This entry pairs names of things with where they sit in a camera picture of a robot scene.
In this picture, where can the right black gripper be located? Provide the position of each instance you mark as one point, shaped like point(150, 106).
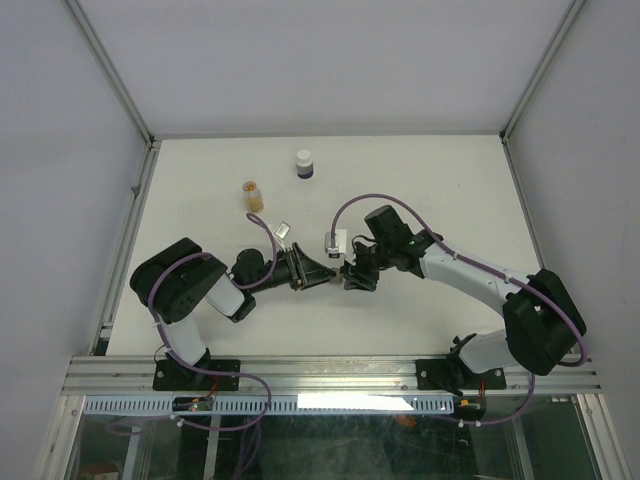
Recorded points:
point(348, 270)

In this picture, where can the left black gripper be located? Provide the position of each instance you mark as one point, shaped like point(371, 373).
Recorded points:
point(305, 272)

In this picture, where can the amber pill bottle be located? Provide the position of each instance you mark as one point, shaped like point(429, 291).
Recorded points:
point(252, 197)

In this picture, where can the tan pill box compartment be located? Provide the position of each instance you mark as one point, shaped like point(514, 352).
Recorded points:
point(337, 280)

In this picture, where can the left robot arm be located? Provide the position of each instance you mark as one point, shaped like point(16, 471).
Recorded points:
point(175, 281)

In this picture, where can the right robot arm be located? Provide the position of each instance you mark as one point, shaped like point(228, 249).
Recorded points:
point(541, 323)

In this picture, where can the white cap dark bottle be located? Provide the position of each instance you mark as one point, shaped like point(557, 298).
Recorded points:
point(304, 164)

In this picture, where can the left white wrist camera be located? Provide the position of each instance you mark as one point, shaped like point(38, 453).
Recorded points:
point(280, 233)

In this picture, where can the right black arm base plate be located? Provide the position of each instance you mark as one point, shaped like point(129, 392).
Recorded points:
point(454, 377)

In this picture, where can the grey slotted cable duct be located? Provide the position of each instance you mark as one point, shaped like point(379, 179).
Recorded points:
point(302, 404)

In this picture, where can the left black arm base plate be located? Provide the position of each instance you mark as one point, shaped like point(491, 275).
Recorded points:
point(170, 376)

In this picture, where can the aluminium front rail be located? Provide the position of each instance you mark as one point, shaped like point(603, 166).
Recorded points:
point(387, 374)

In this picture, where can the right aluminium frame post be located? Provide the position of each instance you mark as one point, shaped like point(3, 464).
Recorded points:
point(542, 67)

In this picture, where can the aluminium frame post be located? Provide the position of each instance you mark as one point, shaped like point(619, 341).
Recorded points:
point(97, 49)
point(542, 67)

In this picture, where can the left aluminium frame post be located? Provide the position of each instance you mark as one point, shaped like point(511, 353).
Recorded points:
point(97, 49)

